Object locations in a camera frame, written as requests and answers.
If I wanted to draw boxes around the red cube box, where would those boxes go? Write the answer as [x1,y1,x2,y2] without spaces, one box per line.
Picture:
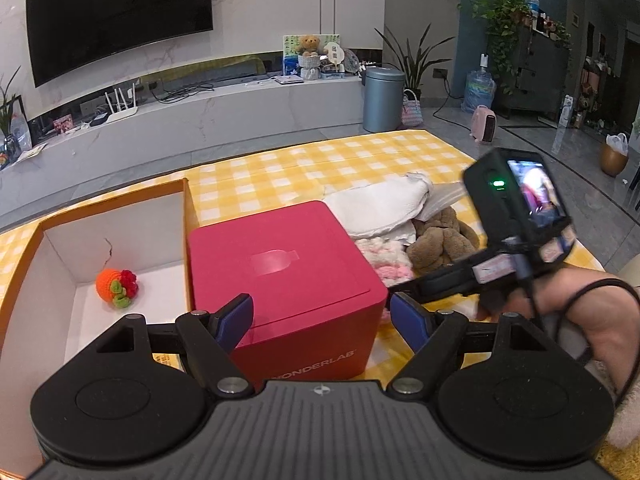
[186,201,388,393]

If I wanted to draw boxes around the gold pot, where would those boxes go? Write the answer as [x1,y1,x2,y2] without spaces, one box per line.
[601,142,628,177]

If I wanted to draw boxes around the black power cable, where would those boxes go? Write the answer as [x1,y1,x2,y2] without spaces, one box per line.
[432,80,476,136]

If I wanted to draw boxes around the green plant in glass vase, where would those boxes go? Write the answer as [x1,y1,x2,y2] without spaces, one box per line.
[0,66,23,158]

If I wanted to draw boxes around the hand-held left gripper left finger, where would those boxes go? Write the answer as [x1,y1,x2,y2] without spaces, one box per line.
[95,294,256,401]

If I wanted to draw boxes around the white padded cloth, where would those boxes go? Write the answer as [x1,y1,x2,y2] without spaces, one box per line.
[322,172,433,241]

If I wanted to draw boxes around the dark open shelf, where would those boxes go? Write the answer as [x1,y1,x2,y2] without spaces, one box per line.
[575,55,616,131]

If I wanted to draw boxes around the white marble tv console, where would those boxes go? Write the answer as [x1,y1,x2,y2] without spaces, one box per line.
[0,50,366,221]

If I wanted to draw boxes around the grey blue trash can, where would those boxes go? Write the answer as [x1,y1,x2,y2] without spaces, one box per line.
[362,66,406,133]

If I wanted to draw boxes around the dark cabinet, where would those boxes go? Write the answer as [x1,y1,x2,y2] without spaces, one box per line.
[500,25,573,121]

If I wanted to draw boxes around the person's right forearm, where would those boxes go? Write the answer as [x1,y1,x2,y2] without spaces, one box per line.
[590,267,640,376]

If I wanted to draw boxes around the black cables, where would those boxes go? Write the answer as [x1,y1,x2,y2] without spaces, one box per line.
[150,82,216,103]

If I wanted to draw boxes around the blue water jug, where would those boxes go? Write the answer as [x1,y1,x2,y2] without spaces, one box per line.
[461,54,497,113]

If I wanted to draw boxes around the yellow checkered tablecloth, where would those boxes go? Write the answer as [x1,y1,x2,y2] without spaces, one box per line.
[0,129,603,381]

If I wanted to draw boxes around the pastel woven bag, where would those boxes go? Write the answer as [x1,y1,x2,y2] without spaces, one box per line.
[401,89,424,128]

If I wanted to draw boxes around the green poster board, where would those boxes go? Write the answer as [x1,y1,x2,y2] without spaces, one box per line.
[282,33,342,73]

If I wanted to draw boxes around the white knitted pot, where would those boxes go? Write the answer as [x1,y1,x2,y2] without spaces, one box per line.
[298,54,321,81]

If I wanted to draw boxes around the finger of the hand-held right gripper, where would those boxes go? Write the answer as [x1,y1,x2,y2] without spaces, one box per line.
[387,252,483,306]

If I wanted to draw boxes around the white router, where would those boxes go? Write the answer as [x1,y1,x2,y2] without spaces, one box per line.
[104,87,138,123]

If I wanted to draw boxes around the loose papers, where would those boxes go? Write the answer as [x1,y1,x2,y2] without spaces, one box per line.
[17,142,48,163]

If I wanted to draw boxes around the brown plush toy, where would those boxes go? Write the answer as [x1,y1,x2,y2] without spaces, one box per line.
[406,206,481,271]

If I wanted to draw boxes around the pink white knitted toy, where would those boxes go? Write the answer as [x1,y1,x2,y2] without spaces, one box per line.
[356,237,416,281]

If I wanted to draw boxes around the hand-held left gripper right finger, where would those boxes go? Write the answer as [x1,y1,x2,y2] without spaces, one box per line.
[385,291,546,401]

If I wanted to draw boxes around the yellow fluffy blanket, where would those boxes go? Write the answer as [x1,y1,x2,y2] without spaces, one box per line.
[595,440,640,480]

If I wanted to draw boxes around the bushy vine plant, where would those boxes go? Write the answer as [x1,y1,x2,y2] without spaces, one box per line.
[477,0,573,96]

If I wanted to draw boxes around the pink space heater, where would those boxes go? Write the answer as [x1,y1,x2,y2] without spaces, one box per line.
[471,105,499,145]

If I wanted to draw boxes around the black wall television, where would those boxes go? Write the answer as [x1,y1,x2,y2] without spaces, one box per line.
[25,0,215,88]

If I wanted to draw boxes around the tall leafy potted plant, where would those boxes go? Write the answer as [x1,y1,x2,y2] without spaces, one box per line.
[375,24,453,106]

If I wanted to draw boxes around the person's right hand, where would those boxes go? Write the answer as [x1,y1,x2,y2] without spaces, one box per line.
[475,269,601,361]

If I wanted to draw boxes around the orange cardboard box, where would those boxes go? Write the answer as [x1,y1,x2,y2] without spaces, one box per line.
[0,177,201,478]

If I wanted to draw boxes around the orange crochet fruit toy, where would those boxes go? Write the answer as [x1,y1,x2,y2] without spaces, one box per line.
[96,268,140,309]

